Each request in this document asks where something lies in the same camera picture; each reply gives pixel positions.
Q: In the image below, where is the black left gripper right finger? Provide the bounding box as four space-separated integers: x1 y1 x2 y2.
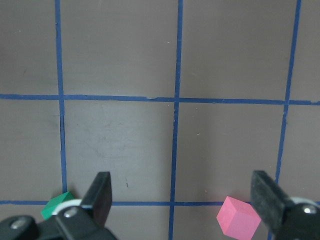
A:
250 170 320 240

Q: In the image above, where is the green foam cube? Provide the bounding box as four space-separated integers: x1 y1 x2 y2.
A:
40 191 74 220

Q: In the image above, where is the pink foam cube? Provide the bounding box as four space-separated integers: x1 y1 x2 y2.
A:
216 196 261 240

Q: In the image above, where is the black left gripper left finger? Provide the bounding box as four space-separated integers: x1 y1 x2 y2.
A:
55 171 112 240

